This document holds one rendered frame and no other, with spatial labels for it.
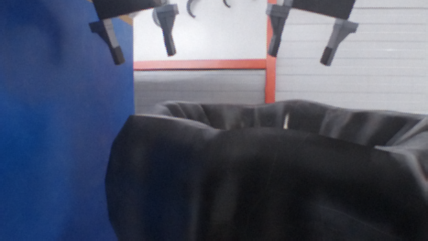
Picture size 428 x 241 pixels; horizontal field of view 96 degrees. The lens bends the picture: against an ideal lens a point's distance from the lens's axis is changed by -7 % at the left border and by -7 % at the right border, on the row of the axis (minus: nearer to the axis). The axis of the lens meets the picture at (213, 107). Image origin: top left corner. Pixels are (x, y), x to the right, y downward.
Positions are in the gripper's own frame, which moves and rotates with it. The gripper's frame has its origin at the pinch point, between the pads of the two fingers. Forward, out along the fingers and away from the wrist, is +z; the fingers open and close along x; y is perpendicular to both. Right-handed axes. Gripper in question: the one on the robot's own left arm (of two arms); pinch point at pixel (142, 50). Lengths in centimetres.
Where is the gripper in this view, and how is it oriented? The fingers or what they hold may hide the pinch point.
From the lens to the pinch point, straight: 51.0
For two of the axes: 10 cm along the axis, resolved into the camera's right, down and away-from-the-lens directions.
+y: 1.3, -4.7, 8.7
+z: 1.7, 8.8, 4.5
